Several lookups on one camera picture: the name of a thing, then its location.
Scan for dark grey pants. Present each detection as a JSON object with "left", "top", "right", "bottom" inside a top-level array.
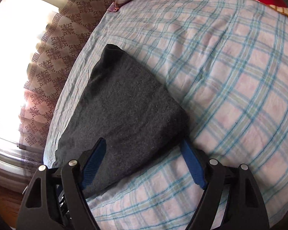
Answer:
[{"left": 55, "top": 44, "right": 189, "bottom": 197}]

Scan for plaid bed sheet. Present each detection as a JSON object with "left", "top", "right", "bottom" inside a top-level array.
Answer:
[{"left": 44, "top": 0, "right": 288, "bottom": 226}]

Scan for patterned beige curtain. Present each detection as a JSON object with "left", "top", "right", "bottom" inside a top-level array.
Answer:
[{"left": 18, "top": 0, "right": 113, "bottom": 165}]

